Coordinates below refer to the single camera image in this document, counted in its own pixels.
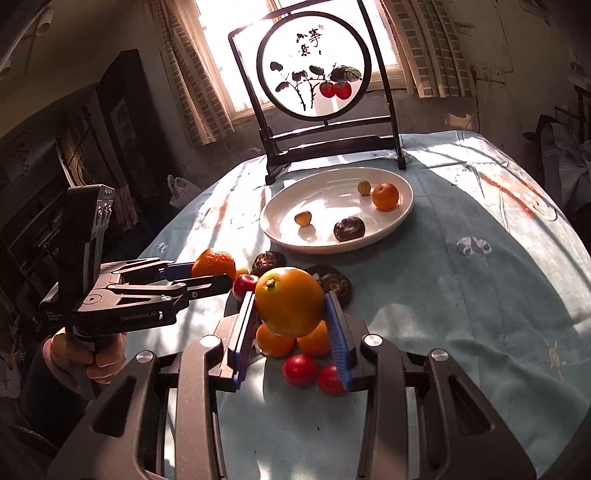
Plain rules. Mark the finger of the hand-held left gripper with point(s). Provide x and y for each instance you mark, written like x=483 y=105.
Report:
x=152 y=268
x=203 y=288

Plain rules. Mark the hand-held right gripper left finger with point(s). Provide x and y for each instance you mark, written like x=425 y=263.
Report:
x=244 y=334

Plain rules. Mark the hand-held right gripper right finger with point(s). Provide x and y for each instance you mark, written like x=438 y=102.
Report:
x=338 y=344

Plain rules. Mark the rough-skinned tangerine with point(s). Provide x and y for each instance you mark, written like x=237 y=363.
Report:
x=213 y=264

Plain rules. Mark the large orange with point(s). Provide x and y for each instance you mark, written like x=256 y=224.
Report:
x=288 y=300

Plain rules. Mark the white oval plate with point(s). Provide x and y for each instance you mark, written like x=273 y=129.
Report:
x=323 y=207

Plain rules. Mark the person's left hand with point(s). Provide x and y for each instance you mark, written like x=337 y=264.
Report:
x=111 y=357

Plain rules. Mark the medium orange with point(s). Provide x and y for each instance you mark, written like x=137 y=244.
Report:
x=314 y=344
x=274 y=344

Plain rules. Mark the red cherry tomato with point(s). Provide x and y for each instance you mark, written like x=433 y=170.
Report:
x=300 y=370
x=330 y=381

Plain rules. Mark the small red apple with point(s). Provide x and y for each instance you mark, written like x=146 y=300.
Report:
x=244 y=286

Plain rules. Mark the dark brown wrinkled fruit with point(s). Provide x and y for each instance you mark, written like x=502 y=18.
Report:
x=321 y=271
x=268 y=263
x=339 y=288
x=349 y=229

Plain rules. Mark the white plastic bag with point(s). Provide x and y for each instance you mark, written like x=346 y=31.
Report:
x=182 y=191

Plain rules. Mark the dark wooden cabinet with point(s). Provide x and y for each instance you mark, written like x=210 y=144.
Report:
x=120 y=129

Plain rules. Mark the small yellow round fruit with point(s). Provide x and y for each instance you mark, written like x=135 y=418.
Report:
x=364 y=188
x=304 y=218

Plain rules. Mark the small smooth tangerine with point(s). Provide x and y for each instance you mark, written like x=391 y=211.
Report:
x=385 y=197

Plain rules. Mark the checked curtain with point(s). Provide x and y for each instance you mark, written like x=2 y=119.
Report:
x=198 y=83
x=434 y=50

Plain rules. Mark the bright window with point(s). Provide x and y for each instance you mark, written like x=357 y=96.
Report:
x=231 y=41

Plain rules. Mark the framed round painted screen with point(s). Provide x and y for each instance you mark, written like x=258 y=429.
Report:
x=314 y=69

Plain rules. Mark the blue cloth pile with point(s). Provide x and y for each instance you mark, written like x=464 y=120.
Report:
x=568 y=161

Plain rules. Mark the wall socket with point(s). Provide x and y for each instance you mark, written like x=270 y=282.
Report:
x=487 y=74

